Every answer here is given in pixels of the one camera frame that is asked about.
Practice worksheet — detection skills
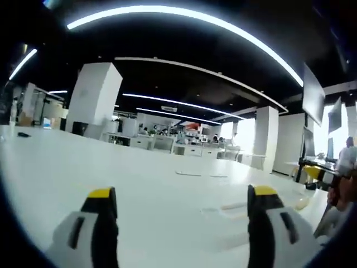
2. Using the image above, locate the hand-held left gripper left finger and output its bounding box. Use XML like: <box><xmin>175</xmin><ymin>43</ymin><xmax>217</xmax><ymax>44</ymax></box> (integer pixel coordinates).
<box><xmin>45</xmin><ymin>187</ymin><xmax>120</xmax><ymax>268</ymax></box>

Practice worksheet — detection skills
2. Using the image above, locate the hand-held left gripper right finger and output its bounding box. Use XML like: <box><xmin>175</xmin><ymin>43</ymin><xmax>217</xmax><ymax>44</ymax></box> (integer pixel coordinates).
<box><xmin>247</xmin><ymin>184</ymin><xmax>322</xmax><ymax>268</ymax></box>

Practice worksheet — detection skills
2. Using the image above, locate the brown cardboard box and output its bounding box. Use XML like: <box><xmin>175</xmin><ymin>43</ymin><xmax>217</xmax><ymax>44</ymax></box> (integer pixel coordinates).
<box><xmin>16</xmin><ymin>111</ymin><xmax>35</xmax><ymax>127</ymax></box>

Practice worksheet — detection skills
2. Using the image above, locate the person's right hand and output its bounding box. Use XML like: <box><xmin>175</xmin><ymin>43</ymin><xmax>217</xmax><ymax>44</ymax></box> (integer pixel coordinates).
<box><xmin>327</xmin><ymin>174</ymin><xmax>354</xmax><ymax>213</ymax></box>

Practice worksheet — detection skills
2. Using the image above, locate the narrow white square pillar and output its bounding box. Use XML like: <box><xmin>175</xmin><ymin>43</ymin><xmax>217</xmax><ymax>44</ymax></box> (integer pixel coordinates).
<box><xmin>254</xmin><ymin>105</ymin><xmax>280</xmax><ymax>173</ymax></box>

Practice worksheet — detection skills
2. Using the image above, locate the row of white office desks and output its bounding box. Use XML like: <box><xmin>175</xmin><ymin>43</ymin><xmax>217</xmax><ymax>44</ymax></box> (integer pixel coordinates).
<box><xmin>103</xmin><ymin>131</ymin><xmax>268</xmax><ymax>168</ymax></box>

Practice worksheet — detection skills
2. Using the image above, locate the wide white square pillar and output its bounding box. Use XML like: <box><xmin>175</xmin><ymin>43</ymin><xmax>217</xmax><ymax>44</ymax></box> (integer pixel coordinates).
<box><xmin>65</xmin><ymin>62</ymin><xmax>124</xmax><ymax>140</ymax></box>

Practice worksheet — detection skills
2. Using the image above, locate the thin ceiling light strip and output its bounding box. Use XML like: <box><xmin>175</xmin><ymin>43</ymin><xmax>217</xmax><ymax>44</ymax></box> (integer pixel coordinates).
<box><xmin>136</xmin><ymin>107</ymin><xmax>221</xmax><ymax>125</ymax></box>
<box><xmin>122</xmin><ymin>93</ymin><xmax>247</xmax><ymax>120</ymax></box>

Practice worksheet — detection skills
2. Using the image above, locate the long curved ceiling light strip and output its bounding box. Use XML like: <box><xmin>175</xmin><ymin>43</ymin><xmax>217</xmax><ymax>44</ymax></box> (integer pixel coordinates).
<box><xmin>66</xmin><ymin>4</ymin><xmax>305</xmax><ymax>88</ymax></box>

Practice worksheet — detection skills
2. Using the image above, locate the short ceiling light strip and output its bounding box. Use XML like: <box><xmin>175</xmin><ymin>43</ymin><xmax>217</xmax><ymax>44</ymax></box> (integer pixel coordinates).
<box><xmin>8</xmin><ymin>48</ymin><xmax>38</xmax><ymax>82</ymax></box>

